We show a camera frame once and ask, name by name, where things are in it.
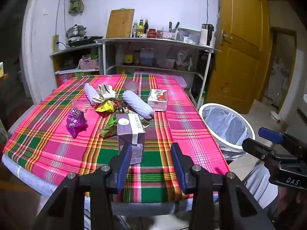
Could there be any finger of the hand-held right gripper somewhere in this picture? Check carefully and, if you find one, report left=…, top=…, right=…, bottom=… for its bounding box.
left=258, top=127, right=307, bottom=157
left=242, top=138, right=280, bottom=164

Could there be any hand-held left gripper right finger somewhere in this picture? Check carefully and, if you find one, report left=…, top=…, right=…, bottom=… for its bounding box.
left=170, top=142, right=276, bottom=230

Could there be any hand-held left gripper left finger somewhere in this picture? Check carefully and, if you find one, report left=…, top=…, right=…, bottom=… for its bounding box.
left=32, top=143, right=133, bottom=230

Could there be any white round waste bin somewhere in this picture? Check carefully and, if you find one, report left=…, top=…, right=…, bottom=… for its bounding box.
left=199, top=103, right=255, bottom=152

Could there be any clear plastic bin liner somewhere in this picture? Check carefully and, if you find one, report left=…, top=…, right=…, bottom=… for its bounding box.
left=201, top=107, right=251, bottom=160

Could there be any purple carton box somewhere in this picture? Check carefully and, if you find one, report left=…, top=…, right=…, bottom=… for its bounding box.
left=116, top=113, right=146, bottom=165

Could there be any green snack wrapper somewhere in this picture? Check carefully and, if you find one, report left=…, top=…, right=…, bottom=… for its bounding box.
left=99, top=114, right=119, bottom=138

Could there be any large white foam net sleeve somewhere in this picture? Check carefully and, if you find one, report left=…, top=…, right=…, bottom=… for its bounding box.
left=122, top=90, right=155, bottom=121

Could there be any yellow snack wrapper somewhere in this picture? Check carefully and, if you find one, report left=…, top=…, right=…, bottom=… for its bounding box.
left=95, top=100, right=116, bottom=113

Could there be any purple snack packet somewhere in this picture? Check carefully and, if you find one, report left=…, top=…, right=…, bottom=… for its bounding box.
left=66, top=108, right=88, bottom=139

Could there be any red white carton box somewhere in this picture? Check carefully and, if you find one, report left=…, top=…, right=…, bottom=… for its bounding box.
left=147, top=89, right=168, bottom=112

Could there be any cream paper bag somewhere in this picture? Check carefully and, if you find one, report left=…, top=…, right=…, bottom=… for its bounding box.
left=92, top=84, right=118, bottom=103

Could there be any small white foam net sleeve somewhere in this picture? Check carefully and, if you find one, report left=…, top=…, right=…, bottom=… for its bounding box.
left=83, top=83, right=102, bottom=106

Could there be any pinkish clear plastic cup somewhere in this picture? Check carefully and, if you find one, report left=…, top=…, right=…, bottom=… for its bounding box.
left=125, top=81, right=139, bottom=95

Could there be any person's right hand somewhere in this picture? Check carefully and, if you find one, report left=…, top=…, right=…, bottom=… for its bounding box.
left=279, top=187, right=307, bottom=221

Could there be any grey striped cloth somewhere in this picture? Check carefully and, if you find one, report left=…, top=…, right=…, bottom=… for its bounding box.
left=245, top=163, right=279, bottom=209

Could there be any pink green plaid tablecloth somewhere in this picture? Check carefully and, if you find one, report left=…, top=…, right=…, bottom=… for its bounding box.
left=3, top=74, right=231, bottom=203

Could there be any storage box with pink lid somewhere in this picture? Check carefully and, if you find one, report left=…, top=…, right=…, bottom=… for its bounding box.
left=133, top=71, right=187, bottom=89

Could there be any yellow wooden door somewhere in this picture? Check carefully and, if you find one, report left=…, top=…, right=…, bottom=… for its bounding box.
left=206, top=0, right=272, bottom=114

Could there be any pink plastic basket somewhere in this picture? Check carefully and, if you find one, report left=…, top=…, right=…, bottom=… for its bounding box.
left=79, top=58, right=99, bottom=70

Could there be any brown bottle yellow label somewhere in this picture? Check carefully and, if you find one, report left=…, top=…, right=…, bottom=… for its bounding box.
left=123, top=45, right=133, bottom=65

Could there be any white plastic bottle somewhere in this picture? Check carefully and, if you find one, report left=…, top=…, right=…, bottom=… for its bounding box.
left=116, top=45, right=124, bottom=66

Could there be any purple liquid plastic jug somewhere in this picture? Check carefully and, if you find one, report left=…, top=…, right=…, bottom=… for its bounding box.
left=139, top=48, right=154, bottom=66

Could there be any grey metal shelf rack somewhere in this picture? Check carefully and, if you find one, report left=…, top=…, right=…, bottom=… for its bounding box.
left=94, top=37, right=220, bottom=106

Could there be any white black electric kettle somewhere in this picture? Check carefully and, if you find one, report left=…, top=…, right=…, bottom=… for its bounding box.
left=199, top=23, right=215, bottom=46

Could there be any clear plastic container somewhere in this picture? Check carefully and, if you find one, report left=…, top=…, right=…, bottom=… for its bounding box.
left=177, top=27, right=201, bottom=45

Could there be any low wooden shelf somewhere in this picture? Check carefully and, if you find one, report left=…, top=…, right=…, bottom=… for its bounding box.
left=50, top=44, right=101, bottom=88

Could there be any black induction cooker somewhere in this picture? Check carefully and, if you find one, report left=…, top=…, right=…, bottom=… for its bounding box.
left=66, top=36, right=104, bottom=47

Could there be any wooden cutting board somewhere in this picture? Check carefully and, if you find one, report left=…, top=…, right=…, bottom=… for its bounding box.
left=106, top=9, right=135, bottom=39

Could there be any steel pot with lid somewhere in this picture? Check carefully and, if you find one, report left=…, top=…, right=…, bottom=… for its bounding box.
left=66, top=24, right=87, bottom=39

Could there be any grey wall cable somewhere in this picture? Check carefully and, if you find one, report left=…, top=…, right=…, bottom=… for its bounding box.
left=56, top=0, right=66, bottom=35

